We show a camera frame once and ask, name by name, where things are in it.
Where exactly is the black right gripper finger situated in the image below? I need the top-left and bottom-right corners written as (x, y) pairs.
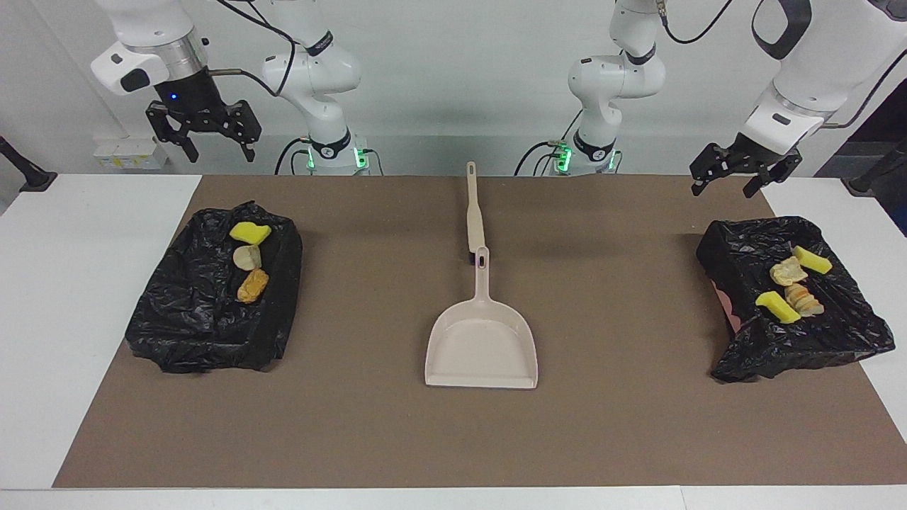
top-left (228, 100), bottom-right (263, 162)
top-left (146, 101), bottom-right (201, 164)

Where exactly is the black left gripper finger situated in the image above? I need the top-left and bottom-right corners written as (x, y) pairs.
top-left (743, 152), bottom-right (804, 199)
top-left (689, 144), bottom-right (725, 197)

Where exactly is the yellow green sponge wedge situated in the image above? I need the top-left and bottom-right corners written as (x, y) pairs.
top-left (229, 222), bottom-right (272, 246)

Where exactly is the orange brown foam chunk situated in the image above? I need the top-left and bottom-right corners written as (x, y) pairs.
top-left (237, 268), bottom-right (270, 304)

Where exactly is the beige hand brush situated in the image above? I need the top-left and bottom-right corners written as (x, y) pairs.
top-left (466, 161), bottom-right (486, 264)

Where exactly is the beige plastic dustpan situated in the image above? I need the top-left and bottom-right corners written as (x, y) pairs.
top-left (424, 246), bottom-right (539, 390)

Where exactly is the pink plastic bin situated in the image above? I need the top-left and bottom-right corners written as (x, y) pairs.
top-left (711, 278), bottom-right (743, 334)

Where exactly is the black trash bag liner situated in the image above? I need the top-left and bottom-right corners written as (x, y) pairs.
top-left (696, 216), bottom-right (896, 383)

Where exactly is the black bag lined bin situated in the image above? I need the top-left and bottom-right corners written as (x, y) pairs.
top-left (125, 201), bottom-right (303, 374)

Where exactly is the black stand leg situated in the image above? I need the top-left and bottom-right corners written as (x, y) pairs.
top-left (0, 135), bottom-right (57, 193)
top-left (842, 138), bottom-right (907, 197)

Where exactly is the brown table mat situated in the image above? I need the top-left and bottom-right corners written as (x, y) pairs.
top-left (53, 175), bottom-right (907, 488)

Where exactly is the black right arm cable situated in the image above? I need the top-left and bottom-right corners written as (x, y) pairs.
top-left (209, 0), bottom-right (297, 98)

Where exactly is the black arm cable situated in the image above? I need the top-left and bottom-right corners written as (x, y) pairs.
top-left (209, 0), bottom-right (297, 98)
top-left (822, 46), bottom-right (907, 130)

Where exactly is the black base power cable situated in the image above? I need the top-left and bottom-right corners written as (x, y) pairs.
top-left (275, 138), bottom-right (312, 176)
top-left (514, 140), bottom-right (568, 176)

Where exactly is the white wall power box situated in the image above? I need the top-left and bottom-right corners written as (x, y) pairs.
top-left (93, 137), bottom-right (169, 171)

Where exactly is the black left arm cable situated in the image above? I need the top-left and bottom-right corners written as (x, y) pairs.
top-left (822, 46), bottom-right (907, 130)

